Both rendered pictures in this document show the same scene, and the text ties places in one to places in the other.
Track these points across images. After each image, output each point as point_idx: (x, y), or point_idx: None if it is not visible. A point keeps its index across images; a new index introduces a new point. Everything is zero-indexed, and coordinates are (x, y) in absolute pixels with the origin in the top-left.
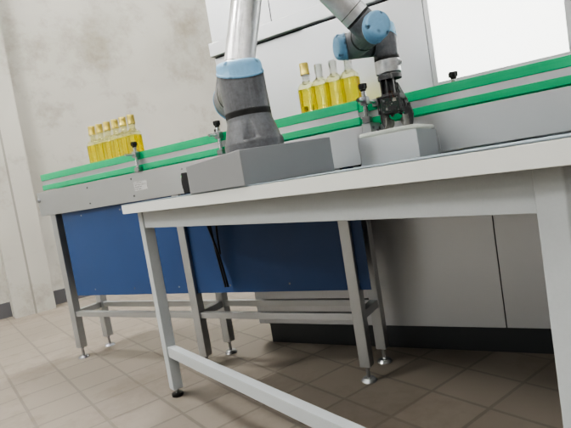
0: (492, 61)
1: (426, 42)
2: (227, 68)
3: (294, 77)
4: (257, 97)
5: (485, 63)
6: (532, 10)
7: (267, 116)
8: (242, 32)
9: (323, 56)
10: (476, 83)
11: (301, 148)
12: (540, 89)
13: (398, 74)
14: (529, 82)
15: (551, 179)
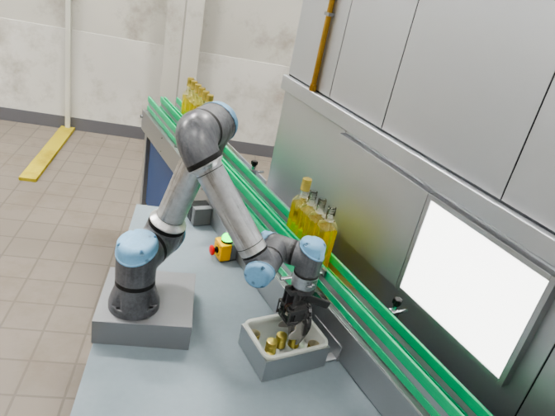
0: (443, 316)
1: (409, 245)
2: (116, 250)
3: (323, 165)
4: (131, 282)
5: (438, 311)
6: (495, 311)
7: (137, 296)
8: (170, 200)
9: (341, 172)
10: (383, 340)
11: (156, 329)
12: (417, 399)
13: (303, 294)
14: (415, 385)
15: None
